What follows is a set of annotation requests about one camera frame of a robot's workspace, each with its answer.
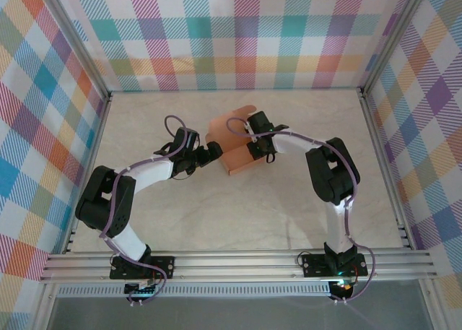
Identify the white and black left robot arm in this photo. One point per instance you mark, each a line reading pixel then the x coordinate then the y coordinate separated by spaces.
pixel 151 169

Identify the aluminium frame post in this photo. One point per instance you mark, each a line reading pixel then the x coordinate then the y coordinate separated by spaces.
pixel 393 37
pixel 79 43

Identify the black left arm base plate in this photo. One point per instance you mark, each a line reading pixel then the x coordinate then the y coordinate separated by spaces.
pixel 164 265

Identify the aluminium frame crossbeam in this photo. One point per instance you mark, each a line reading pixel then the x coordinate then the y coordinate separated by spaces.
pixel 234 265

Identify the green-lit circuit board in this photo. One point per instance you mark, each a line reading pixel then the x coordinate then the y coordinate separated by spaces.
pixel 140 290

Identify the orange circuit board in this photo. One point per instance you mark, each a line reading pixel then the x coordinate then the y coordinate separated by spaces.
pixel 344 288

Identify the orange paper box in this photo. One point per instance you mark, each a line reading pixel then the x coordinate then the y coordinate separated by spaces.
pixel 236 156

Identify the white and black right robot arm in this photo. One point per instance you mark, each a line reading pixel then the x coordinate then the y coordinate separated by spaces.
pixel 296 146

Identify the aluminium side rail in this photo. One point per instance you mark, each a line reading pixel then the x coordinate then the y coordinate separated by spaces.
pixel 374 128
pixel 96 142

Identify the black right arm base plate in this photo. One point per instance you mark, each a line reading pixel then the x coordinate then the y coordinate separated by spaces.
pixel 314 265

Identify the aluminium frame leg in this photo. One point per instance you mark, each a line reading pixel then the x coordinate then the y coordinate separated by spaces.
pixel 433 304
pixel 45 308

